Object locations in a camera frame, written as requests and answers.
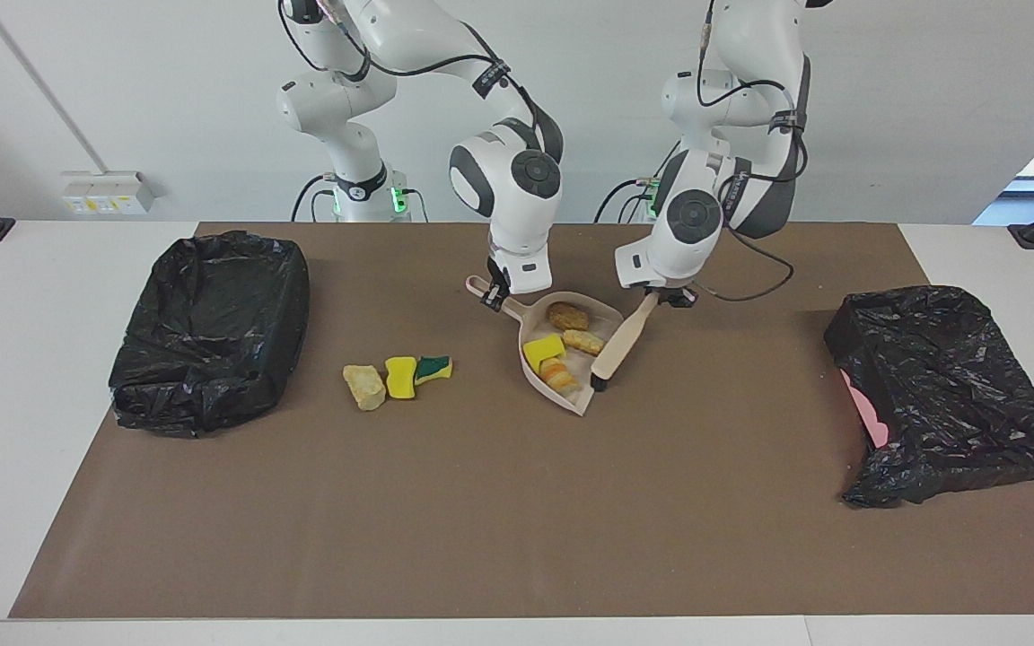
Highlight notched yellow sponge piece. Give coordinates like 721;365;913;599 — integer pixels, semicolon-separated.
522;335;567;369

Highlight white wall socket box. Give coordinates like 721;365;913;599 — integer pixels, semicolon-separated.
61;170;156;216

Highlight black bag lined bin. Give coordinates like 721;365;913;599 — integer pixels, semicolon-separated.
109;231;311;439

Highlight black left base cable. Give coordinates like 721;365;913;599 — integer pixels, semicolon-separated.
595;139;681;223

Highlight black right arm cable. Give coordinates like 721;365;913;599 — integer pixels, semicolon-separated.
279;0;543;135

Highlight white wall cable conduit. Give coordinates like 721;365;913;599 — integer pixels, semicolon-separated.
0;0;110;173

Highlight pink plastic bin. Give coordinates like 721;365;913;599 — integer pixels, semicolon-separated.
843;372;890;450

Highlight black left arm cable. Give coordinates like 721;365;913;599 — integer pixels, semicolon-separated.
692;0;812;303

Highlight black trash bag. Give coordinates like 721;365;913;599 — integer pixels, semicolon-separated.
823;285;1034;510

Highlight black right base cable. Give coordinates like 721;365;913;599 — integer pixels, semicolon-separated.
291;175;338;223

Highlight beige hand brush black bristles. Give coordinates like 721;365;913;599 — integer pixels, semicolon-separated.
590;292;662;393

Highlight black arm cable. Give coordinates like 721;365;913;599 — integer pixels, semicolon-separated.
692;0;812;303
279;0;543;135

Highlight brown round bread piece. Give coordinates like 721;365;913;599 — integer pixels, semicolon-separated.
546;301;591;332

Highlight brown table mat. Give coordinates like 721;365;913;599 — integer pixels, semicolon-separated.
8;222;1034;620

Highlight orange striped trash piece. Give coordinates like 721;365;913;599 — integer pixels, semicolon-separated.
539;357;579;393

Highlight beige layered trash chunk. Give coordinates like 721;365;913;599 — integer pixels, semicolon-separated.
342;363;387;412

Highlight beige plastic dustpan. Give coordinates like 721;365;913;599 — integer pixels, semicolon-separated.
466;275;626;418

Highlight black base cable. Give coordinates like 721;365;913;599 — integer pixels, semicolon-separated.
595;139;681;223
291;175;338;223

